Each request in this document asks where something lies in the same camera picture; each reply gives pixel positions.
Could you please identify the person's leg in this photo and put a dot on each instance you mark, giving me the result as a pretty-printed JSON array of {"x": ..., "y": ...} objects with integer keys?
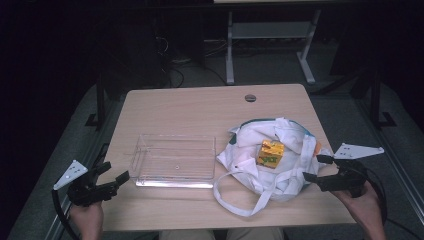
[
  {"x": 186, "y": 235},
  {"x": 255, "y": 234}
]

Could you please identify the person's left leg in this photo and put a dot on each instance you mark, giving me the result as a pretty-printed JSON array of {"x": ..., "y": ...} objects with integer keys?
[{"x": 186, "y": 235}]

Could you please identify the yellow drink carton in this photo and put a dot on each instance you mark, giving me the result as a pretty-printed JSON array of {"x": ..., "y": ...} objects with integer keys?
[{"x": 270, "y": 154}]

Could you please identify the person's right hand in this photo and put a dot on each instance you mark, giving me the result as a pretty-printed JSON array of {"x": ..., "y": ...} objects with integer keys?
[{"x": 361, "y": 206}]

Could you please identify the person's right leg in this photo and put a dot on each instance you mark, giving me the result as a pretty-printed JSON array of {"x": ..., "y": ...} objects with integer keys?
[{"x": 255, "y": 234}]

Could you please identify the person's left hand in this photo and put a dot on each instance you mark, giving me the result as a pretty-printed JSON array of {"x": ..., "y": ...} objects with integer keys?
[{"x": 87, "y": 215}]

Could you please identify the white metal table frame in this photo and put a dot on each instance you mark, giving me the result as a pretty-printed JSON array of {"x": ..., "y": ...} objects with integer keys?
[{"x": 270, "y": 30}]

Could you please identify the clear plastic tray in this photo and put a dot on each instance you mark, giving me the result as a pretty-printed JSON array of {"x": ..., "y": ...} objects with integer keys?
[{"x": 173, "y": 160}]

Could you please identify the black metal stand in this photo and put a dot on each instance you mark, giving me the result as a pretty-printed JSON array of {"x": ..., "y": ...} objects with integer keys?
[
  {"x": 100, "y": 103},
  {"x": 376, "y": 100}
]

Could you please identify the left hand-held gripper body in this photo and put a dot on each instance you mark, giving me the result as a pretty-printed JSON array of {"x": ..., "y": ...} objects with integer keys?
[{"x": 88, "y": 193}]

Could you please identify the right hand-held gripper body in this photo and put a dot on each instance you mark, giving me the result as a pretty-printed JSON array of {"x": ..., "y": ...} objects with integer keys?
[{"x": 346, "y": 178}]

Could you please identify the white cloth tote bag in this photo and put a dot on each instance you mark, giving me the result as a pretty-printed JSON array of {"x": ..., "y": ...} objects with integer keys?
[{"x": 266, "y": 186}]

